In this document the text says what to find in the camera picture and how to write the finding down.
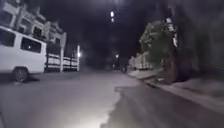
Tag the white van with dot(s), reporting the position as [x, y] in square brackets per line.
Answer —
[20, 53]

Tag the grey concrete pavement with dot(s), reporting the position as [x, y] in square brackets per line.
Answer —
[196, 91]

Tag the green bushy tree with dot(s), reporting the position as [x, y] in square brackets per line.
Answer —
[156, 41]

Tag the pale multi-storey building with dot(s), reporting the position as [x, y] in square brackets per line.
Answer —
[30, 26]

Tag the grey asphalt road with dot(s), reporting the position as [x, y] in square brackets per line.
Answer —
[66, 100]

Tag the white fence with posts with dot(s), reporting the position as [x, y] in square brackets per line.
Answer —
[61, 61]

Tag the pale boundary wall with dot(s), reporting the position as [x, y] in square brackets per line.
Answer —
[141, 61]

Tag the dark tree trunk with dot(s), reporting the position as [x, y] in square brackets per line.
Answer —
[181, 66]

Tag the street lamp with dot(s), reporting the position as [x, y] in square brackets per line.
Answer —
[112, 15]

